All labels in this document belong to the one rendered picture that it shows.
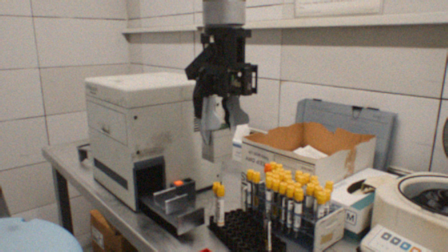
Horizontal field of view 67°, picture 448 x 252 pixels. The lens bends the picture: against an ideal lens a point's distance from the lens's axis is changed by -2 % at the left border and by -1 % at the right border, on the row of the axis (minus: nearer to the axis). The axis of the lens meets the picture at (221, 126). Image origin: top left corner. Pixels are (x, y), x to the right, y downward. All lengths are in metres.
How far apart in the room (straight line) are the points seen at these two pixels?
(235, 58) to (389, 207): 0.40
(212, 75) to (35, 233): 0.40
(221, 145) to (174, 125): 0.22
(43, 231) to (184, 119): 0.59
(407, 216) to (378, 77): 0.48
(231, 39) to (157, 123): 0.33
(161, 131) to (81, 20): 1.38
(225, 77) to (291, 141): 0.57
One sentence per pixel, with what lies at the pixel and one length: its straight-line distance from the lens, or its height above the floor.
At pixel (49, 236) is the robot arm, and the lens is 0.31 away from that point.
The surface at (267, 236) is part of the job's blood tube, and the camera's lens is 0.66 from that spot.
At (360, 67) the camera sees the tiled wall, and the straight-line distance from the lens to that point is 1.08.
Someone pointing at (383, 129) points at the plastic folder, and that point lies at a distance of 1.04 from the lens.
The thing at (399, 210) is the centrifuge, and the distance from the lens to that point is 0.71.
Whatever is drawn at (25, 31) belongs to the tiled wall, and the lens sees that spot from 2.04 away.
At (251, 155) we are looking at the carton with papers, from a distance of 0.91.
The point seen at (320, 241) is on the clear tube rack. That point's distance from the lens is 0.71.
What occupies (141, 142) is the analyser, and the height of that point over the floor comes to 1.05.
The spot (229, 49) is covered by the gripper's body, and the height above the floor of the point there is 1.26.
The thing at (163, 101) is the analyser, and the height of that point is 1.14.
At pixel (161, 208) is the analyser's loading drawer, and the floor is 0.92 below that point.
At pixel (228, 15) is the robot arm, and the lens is 0.58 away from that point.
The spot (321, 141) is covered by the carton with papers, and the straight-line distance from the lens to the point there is 1.10.
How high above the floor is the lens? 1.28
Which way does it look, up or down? 14 degrees down
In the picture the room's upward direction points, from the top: straight up
